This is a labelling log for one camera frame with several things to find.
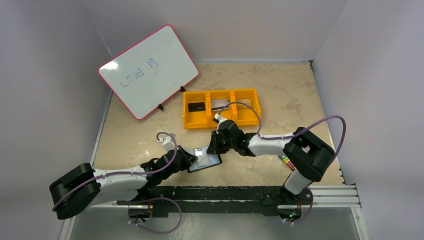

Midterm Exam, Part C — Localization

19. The black leather card holder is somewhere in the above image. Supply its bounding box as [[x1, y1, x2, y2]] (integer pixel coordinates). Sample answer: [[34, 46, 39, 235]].
[[187, 145, 223, 173]]

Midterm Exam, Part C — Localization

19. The yellow three-compartment tray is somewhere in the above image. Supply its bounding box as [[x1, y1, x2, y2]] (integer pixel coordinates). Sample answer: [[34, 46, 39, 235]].
[[182, 88, 261, 130]]

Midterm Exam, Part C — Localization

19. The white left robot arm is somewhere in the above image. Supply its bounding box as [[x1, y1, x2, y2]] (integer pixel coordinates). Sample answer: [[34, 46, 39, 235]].
[[49, 146, 198, 220]]

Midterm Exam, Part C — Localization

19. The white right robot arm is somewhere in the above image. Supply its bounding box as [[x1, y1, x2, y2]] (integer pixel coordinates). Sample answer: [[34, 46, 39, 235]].
[[206, 120, 336, 204]]

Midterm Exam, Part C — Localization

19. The silver card in tray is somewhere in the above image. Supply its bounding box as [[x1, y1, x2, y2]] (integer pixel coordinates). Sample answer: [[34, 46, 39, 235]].
[[210, 99, 229, 112]]

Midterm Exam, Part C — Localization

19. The beige card in tray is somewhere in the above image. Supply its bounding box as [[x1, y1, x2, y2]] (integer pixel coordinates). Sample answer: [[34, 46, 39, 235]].
[[236, 98, 253, 109]]

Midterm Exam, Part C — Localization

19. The black card in tray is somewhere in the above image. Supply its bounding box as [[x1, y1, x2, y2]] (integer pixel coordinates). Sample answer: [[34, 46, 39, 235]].
[[187, 102, 206, 113]]

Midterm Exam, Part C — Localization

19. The pack of coloured markers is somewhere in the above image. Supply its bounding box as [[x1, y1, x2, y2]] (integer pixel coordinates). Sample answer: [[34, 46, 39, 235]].
[[279, 155, 296, 171]]

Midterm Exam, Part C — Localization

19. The pink framed whiteboard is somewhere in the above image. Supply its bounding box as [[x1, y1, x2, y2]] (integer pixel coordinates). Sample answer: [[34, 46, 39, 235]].
[[98, 24, 199, 120]]

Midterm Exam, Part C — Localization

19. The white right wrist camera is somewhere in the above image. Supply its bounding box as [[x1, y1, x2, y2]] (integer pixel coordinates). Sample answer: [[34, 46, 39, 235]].
[[213, 113, 228, 125]]

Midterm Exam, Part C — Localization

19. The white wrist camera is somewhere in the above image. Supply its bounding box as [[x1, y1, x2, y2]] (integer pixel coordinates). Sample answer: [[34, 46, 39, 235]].
[[157, 133, 176, 152], [213, 113, 228, 125]]

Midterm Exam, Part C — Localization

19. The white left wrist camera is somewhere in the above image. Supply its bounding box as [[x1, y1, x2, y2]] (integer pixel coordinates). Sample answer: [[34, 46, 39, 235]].
[[157, 133, 176, 152]]

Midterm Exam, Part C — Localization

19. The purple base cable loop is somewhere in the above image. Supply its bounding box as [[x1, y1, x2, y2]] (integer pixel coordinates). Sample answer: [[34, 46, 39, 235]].
[[127, 197, 183, 235]]

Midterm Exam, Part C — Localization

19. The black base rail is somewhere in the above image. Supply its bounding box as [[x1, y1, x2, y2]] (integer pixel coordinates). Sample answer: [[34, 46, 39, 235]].
[[116, 185, 313, 220]]

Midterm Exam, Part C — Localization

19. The aluminium frame rail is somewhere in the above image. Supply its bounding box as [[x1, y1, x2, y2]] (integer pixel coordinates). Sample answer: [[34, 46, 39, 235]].
[[89, 184, 363, 210]]

